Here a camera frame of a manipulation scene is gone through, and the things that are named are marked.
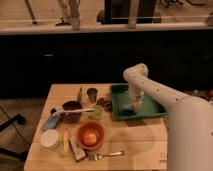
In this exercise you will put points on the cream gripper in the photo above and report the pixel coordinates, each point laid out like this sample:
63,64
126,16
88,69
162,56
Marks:
136,103

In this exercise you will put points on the green plastic tray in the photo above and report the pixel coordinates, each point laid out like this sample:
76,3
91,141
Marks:
149,107

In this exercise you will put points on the grey-blue towel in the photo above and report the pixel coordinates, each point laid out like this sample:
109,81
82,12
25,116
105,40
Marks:
128,107

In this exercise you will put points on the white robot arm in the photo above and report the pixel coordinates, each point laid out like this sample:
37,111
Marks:
190,121

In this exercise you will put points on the bunch of brown grapes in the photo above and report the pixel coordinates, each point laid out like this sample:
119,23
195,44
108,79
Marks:
105,103

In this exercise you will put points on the green cup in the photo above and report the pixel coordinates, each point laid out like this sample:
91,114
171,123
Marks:
97,113

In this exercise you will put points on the grey metal cup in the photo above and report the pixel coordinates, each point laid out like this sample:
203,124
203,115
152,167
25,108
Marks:
92,94

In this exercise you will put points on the white spatula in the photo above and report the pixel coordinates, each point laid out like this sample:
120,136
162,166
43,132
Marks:
73,111

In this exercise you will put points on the green pepper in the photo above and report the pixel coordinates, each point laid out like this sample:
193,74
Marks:
79,96

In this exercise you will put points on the orange bowl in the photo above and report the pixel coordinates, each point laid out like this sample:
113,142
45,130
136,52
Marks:
90,127

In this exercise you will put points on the dark cabinet counter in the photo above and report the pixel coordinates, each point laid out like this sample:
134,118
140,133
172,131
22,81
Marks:
31,63

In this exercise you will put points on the orange fruit in bowl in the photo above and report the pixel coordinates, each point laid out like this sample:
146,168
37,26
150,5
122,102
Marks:
90,139

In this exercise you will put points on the wooden folding table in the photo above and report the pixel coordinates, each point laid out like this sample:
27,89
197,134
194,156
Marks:
144,141

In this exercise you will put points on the dark brown bowl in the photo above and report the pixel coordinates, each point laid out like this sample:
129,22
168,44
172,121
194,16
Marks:
70,117

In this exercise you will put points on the silver fork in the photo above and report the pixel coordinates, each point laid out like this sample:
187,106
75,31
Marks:
96,156

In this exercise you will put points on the wooden block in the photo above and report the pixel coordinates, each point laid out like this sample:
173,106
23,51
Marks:
78,152

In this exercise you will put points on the black chair base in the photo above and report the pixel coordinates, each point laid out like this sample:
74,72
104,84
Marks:
11,136

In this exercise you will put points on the blue handled scrubber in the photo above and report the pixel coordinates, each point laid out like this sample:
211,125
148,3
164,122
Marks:
51,122

